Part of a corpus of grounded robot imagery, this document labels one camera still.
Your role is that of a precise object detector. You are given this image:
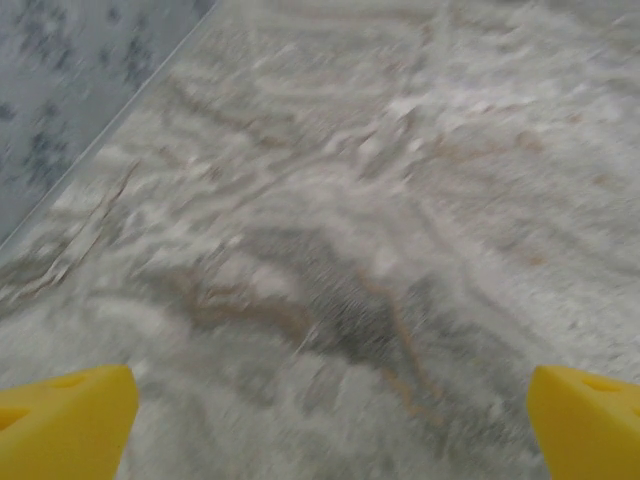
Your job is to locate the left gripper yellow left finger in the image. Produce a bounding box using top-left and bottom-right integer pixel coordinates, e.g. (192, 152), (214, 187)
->
(0, 363), (140, 480)

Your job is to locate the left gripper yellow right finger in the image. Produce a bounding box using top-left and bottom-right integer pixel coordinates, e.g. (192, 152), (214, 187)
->
(528, 364), (640, 480)

